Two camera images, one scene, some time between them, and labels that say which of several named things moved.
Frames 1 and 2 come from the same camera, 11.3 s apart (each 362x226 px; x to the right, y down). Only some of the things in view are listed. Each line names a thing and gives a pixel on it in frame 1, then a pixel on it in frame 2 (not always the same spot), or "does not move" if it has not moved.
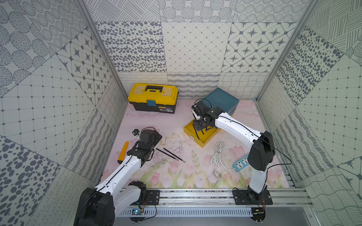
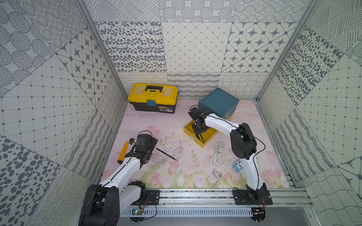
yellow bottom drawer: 201,136 does not move
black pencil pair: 168,154 does not move
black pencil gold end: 174,154 → 202,138
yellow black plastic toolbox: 153,97 does not move
